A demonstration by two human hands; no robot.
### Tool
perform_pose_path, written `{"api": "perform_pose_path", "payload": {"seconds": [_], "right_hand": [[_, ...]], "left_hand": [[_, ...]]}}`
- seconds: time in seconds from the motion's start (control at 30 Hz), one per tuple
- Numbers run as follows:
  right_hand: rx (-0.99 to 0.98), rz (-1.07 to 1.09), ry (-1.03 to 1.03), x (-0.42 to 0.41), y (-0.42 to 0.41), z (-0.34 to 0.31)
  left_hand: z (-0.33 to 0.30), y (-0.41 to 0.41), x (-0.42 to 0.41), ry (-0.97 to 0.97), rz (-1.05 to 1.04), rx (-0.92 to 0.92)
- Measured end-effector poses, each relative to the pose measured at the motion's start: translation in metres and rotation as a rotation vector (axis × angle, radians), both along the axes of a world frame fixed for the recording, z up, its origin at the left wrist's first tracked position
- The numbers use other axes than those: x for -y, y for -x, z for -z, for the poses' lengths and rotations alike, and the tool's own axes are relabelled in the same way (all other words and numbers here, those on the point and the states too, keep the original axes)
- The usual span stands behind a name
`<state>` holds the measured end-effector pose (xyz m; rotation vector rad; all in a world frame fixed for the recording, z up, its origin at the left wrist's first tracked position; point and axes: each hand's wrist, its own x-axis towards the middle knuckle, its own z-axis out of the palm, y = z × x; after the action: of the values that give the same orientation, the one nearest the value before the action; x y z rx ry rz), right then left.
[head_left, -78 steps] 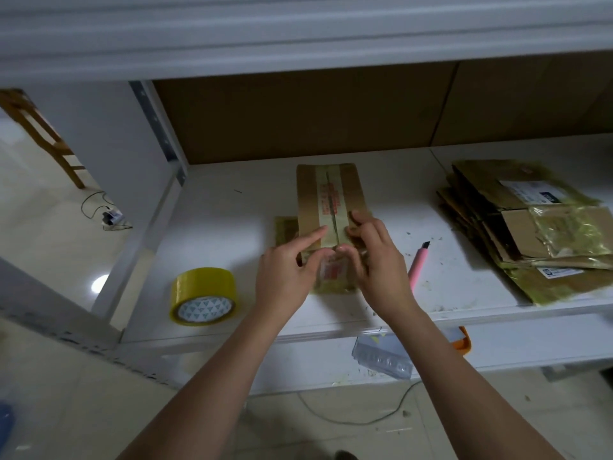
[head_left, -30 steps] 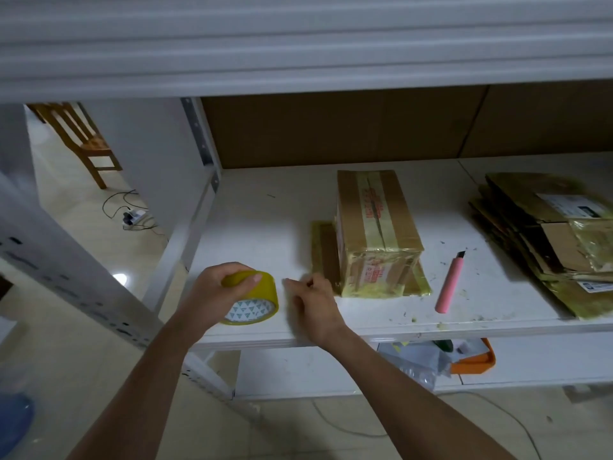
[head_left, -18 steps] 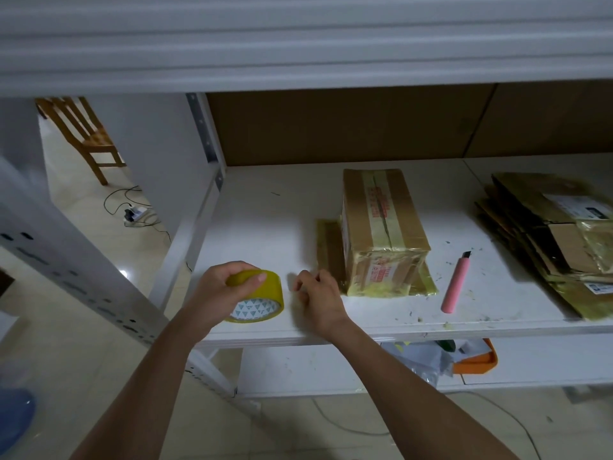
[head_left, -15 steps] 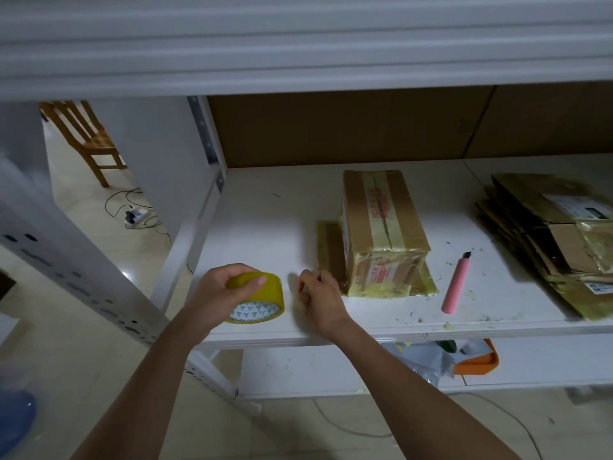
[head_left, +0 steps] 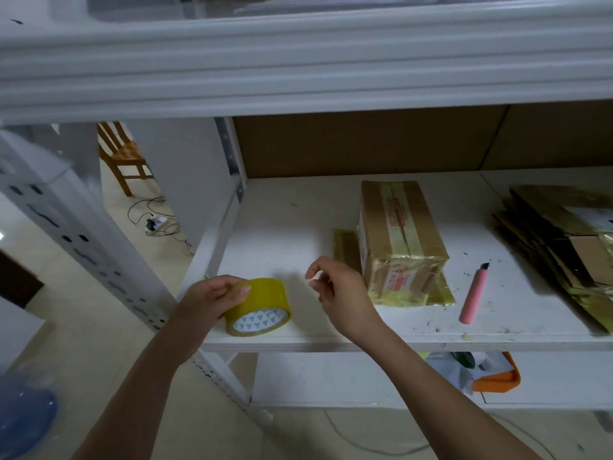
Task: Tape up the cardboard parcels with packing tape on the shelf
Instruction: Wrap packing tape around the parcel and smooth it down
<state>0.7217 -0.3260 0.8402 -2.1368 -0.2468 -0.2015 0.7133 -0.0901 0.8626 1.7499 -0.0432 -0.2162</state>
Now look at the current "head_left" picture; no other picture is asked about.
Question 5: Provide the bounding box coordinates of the person's left hand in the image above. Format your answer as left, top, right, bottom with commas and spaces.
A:
162, 273, 253, 362

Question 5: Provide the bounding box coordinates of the person's left forearm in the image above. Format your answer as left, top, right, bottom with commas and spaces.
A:
72, 338, 197, 460

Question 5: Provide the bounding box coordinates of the wooden chair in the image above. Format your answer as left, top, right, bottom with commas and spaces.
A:
95, 120, 155, 198

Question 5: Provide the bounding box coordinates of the white metal shelf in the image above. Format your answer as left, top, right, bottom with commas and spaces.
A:
0, 0, 613, 437

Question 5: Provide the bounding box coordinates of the white power strip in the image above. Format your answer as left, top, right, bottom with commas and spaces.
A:
142, 212, 174, 236

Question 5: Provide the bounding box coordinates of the pink utility knife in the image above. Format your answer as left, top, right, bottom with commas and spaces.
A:
458, 262, 492, 326

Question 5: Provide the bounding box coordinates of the orange plastic object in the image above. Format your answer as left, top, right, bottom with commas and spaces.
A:
471, 351, 523, 395

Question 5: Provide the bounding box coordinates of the yellow tape roll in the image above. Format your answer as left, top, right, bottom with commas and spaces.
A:
224, 277, 293, 337

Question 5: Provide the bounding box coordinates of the blue round object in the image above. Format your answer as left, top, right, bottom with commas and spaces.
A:
0, 372, 59, 460

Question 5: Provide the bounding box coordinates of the stack of cardboard boxes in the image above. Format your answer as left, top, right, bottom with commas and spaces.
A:
492, 183, 613, 334

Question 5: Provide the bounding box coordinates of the person's right forearm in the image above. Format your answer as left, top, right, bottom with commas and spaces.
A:
359, 323, 544, 460

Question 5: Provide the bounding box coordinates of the dark brown cabinet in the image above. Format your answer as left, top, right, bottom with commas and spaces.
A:
0, 248, 45, 311

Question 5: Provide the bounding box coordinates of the person's right hand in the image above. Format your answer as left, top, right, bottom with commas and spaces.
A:
305, 256, 387, 348

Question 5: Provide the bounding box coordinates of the large plain cardboard box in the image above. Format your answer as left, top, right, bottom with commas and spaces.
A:
332, 179, 457, 309

